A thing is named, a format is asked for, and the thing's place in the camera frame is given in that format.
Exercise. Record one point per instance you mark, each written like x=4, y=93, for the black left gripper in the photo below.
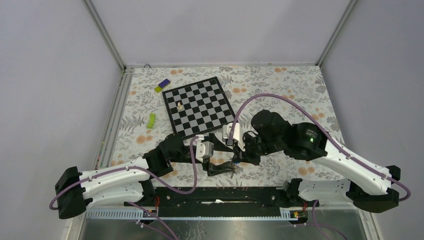
x=213, y=169

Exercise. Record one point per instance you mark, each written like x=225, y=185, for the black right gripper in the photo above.
x=246, y=156

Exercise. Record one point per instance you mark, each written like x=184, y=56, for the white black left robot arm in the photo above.
x=77, y=191

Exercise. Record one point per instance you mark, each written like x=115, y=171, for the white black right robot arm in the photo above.
x=366, y=185

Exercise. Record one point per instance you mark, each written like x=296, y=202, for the black grey chessboard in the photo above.
x=205, y=108

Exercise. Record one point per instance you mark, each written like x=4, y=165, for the green arch toy block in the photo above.
x=151, y=121

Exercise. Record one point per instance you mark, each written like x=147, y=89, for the floral table mat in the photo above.
x=303, y=85

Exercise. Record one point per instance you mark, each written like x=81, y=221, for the purple yellow toy brick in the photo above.
x=162, y=85

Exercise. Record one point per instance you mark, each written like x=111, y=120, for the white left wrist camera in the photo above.
x=204, y=150

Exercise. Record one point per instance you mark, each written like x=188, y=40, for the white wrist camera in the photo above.
x=204, y=150
x=233, y=136

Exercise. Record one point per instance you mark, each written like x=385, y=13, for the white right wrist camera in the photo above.
x=233, y=136

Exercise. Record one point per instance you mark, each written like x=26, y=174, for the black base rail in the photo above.
x=215, y=202

